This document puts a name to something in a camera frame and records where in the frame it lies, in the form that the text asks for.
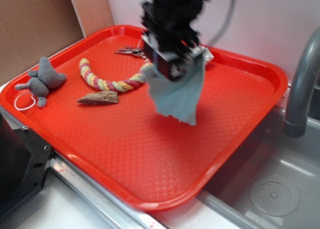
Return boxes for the red plastic tray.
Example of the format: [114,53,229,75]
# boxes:
[0,25,288,212]

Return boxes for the blue cloth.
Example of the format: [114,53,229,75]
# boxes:
[141,54,206,126]

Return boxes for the multicolour twisted rope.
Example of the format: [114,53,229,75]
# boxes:
[78,57,154,94]

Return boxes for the brown wood piece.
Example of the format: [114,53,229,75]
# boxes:
[77,90,119,105]

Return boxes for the bunch of grey keys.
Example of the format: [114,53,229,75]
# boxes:
[114,39,147,59]

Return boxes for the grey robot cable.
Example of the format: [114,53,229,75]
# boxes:
[206,0,237,47]

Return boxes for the brown cardboard box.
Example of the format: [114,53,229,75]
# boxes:
[0,0,114,85]

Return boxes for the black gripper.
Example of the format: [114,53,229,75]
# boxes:
[141,0,206,81]

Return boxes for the grey faucet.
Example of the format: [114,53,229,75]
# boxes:
[282,28,320,138]

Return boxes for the grey sink basin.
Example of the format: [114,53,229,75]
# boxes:
[198,107,320,229]

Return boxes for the grey plush mouse toy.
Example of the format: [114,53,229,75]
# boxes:
[14,56,67,111]

